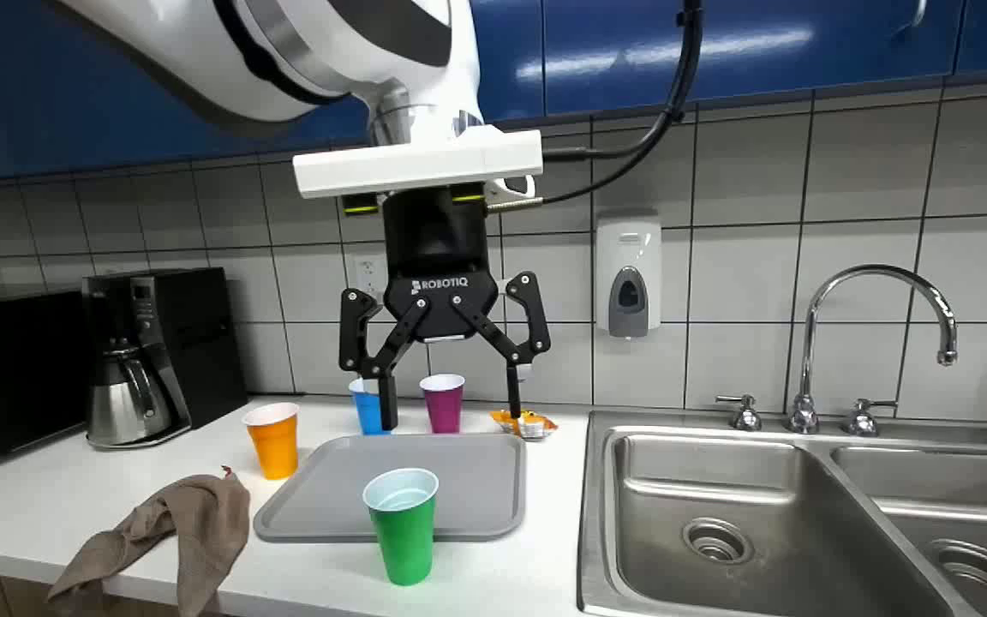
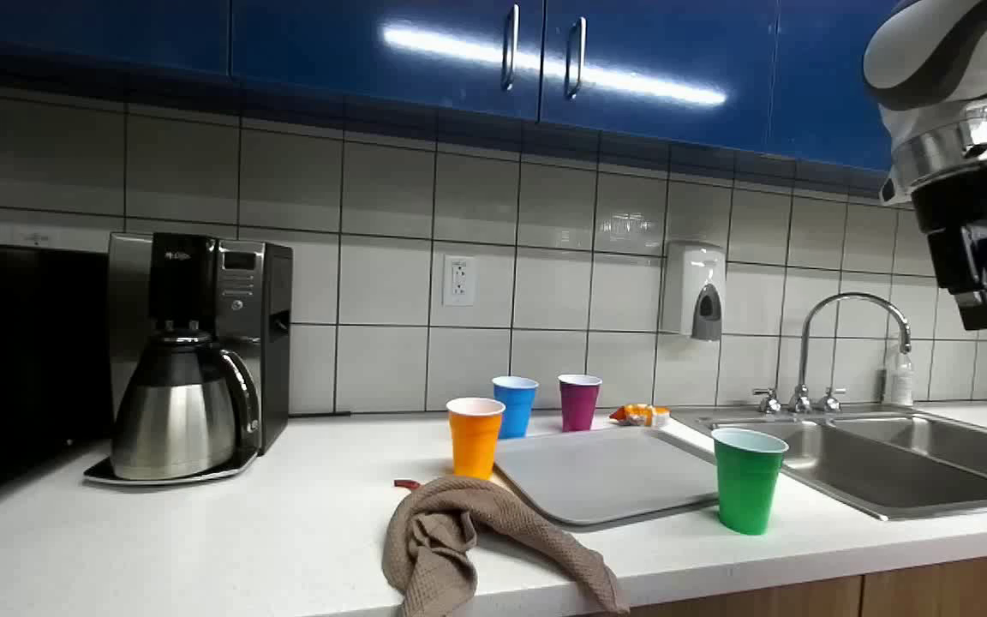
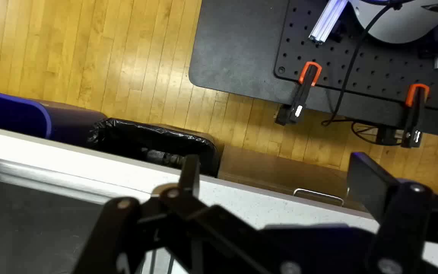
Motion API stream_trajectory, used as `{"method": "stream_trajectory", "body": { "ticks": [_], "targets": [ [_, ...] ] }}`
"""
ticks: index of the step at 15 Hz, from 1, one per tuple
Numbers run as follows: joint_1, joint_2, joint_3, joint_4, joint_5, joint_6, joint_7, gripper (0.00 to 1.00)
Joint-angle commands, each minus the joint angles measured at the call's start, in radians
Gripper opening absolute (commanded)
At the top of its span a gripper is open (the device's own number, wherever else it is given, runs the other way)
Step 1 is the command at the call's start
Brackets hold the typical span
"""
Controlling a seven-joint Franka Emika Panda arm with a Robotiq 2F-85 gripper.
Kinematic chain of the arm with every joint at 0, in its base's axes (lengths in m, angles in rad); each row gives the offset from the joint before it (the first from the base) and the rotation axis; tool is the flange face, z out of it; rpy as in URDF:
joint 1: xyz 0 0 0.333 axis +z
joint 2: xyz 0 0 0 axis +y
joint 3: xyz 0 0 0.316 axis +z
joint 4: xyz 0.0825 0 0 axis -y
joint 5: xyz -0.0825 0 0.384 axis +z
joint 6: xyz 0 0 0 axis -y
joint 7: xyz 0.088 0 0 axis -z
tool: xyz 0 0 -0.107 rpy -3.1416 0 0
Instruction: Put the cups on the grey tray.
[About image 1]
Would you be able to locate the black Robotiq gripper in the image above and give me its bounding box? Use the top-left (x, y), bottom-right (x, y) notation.
top-left (335, 185), bottom-right (557, 433)

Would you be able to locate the purple plastic cup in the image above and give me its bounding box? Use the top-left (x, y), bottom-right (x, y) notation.
top-left (417, 369), bottom-right (471, 438)

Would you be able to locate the blue plastic cup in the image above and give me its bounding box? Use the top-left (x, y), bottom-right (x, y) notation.
top-left (348, 378), bottom-right (394, 438)

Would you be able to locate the orange plastic cup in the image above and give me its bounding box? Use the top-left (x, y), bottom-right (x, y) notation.
top-left (243, 401), bottom-right (303, 484)

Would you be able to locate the green plastic cup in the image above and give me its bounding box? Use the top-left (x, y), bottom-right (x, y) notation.
top-left (359, 463), bottom-right (447, 590)

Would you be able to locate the grey plastic tray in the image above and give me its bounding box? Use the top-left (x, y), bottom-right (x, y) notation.
top-left (249, 428), bottom-right (530, 546)

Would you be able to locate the orange snack wrapper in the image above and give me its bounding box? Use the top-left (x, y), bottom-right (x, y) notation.
top-left (489, 405), bottom-right (561, 447)

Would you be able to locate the black steel coffee maker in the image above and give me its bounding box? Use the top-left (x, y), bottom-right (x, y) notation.
top-left (83, 263), bottom-right (249, 454)

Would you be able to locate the brown cloth towel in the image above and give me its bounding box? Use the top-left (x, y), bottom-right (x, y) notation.
top-left (46, 463), bottom-right (255, 617)

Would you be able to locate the steel coffee carafe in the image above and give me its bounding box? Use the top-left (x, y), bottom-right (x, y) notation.
top-left (86, 341), bottom-right (177, 454)

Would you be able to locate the stainless steel double sink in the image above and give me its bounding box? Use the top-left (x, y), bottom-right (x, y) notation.
top-left (576, 409), bottom-right (987, 617)

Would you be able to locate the chrome gooseneck faucet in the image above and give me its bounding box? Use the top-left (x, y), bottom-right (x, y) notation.
top-left (786, 260), bottom-right (964, 438)

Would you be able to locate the black microwave oven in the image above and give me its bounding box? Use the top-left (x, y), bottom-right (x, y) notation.
top-left (0, 288), bottom-right (97, 472)

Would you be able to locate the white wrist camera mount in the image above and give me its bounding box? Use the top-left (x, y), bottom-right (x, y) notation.
top-left (289, 128), bottom-right (549, 207)

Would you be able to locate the white wall soap dispenser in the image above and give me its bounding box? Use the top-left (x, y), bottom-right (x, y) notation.
top-left (592, 215), bottom-right (666, 341)

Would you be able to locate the chrome faucet handle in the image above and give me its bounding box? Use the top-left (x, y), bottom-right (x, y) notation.
top-left (712, 392), bottom-right (768, 434)
top-left (843, 393), bottom-right (903, 438)

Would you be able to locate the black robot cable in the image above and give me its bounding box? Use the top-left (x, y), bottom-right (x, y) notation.
top-left (537, 0), bottom-right (711, 209)

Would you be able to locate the blue wall cabinet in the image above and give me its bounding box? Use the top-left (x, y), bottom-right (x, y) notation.
top-left (0, 0), bottom-right (987, 185)

